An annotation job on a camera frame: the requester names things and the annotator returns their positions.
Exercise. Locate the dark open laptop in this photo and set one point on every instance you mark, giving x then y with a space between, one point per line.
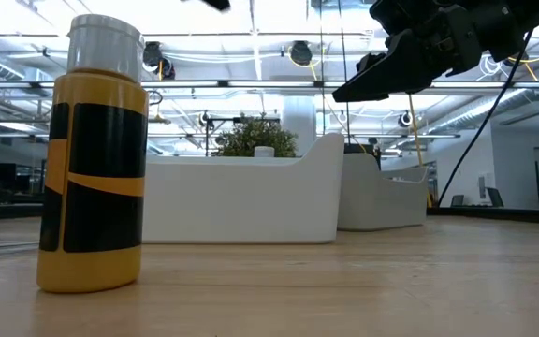
494 199

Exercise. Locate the yellow paint bottle white cap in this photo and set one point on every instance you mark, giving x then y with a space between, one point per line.
96 210

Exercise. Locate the white building column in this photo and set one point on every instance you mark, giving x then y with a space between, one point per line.
300 126

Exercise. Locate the grey plastic bin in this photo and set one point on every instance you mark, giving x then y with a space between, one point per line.
382 201

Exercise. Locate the white plastic bin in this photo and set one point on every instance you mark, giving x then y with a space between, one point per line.
241 201

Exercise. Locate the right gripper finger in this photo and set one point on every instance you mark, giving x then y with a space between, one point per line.
371 61
400 70

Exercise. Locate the small green potted plant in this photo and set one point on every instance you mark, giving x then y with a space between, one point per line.
251 136

